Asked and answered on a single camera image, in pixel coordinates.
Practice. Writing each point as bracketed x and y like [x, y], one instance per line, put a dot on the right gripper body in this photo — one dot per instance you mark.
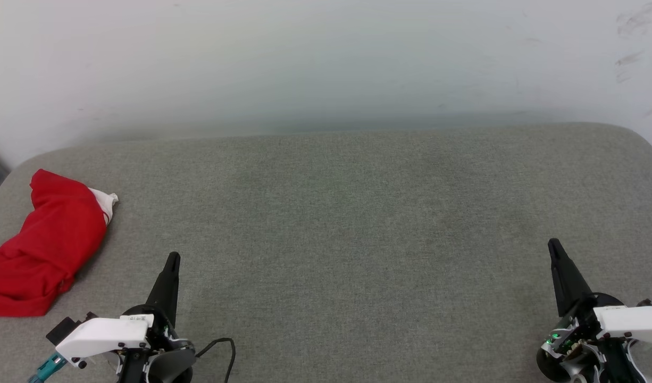
[629, 322]

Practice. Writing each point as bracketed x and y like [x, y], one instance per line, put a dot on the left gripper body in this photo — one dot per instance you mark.
[102, 335]

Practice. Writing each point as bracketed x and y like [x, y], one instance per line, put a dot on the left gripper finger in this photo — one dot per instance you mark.
[166, 292]

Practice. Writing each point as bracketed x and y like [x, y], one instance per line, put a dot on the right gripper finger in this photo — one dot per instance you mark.
[568, 287]

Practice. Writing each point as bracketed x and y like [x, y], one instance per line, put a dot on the red and white shirt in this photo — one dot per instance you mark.
[44, 250]

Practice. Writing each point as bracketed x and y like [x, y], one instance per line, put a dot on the grey fabric sofa cushion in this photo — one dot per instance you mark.
[358, 239]

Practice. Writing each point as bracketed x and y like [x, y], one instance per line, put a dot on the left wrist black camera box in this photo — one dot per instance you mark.
[65, 329]

